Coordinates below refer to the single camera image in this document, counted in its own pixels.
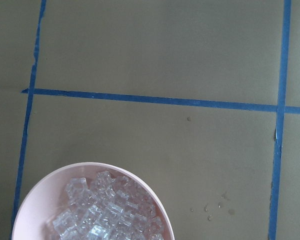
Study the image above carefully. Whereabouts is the ice cubes pile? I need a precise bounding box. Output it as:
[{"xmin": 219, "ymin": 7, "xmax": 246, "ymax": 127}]
[{"xmin": 50, "ymin": 170, "xmax": 165, "ymax": 240}]

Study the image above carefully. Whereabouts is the pink bowl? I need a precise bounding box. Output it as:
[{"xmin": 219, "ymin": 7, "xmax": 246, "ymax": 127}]
[{"xmin": 11, "ymin": 162, "xmax": 175, "ymax": 240}]

